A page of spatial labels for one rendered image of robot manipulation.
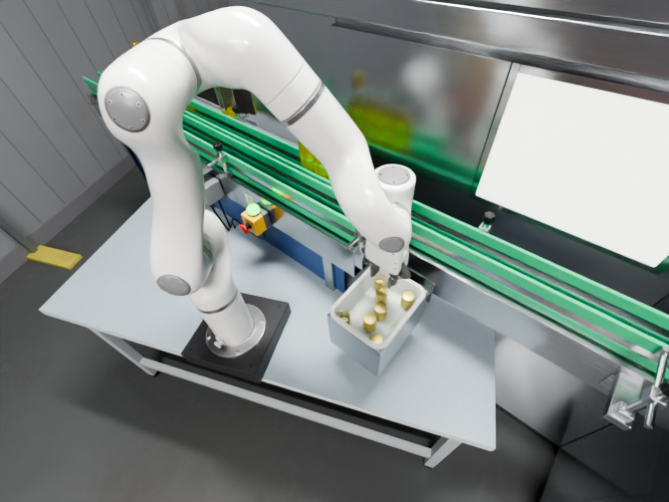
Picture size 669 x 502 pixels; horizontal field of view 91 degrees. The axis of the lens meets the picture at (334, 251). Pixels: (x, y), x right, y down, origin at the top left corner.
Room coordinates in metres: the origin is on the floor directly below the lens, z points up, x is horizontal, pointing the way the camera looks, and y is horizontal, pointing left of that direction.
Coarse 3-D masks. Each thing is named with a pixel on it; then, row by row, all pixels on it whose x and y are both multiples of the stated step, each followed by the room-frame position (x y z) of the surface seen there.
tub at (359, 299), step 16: (368, 272) 0.55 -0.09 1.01; (384, 272) 0.56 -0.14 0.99; (352, 288) 0.50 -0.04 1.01; (368, 288) 0.54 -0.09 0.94; (400, 288) 0.52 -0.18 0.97; (416, 288) 0.49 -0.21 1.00; (336, 304) 0.46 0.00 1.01; (352, 304) 0.49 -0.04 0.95; (368, 304) 0.49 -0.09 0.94; (416, 304) 0.44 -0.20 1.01; (336, 320) 0.41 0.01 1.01; (352, 320) 0.44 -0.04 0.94; (384, 320) 0.44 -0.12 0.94; (400, 320) 0.43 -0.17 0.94; (368, 336) 0.39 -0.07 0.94; (384, 336) 0.39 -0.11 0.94
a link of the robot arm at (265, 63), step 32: (160, 32) 0.61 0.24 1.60; (192, 32) 0.54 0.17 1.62; (224, 32) 0.51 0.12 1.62; (256, 32) 0.51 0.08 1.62; (192, 64) 0.58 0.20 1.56; (224, 64) 0.50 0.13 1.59; (256, 64) 0.49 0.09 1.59; (288, 64) 0.50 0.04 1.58; (256, 96) 0.51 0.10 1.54; (288, 96) 0.49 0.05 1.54
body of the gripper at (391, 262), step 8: (368, 248) 0.51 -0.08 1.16; (376, 248) 0.49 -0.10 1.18; (408, 248) 0.48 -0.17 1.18; (368, 256) 0.51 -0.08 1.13; (376, 256) 0.49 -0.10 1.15; (384, 256) 0.48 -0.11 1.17; (392, 256) 0.46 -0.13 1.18; (400, 256) 0.46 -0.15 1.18; (376, 264) 0.50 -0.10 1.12; (384, 264) 0.48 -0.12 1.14; (392, 264) 0.46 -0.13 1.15; (400, 264) 0.46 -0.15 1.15; (392, 272) 0.46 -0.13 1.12
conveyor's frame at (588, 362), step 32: (224, 192) 1.05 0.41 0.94; (256, 192) 0.90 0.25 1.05; (288, 224) 0.79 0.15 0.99; (352, 256) 0.60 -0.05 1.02; (416, 256) 0.57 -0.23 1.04; (448, 288) 0.49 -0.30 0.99; (480, 288) 0.45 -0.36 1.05; (480, 320) 0.42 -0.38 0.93; (512, 320) 0.38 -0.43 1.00; (544, 320) 0.35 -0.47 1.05; (544, 352) 0.31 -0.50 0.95; (576, 352) 0.28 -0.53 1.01; (608, 352) 0.26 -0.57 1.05
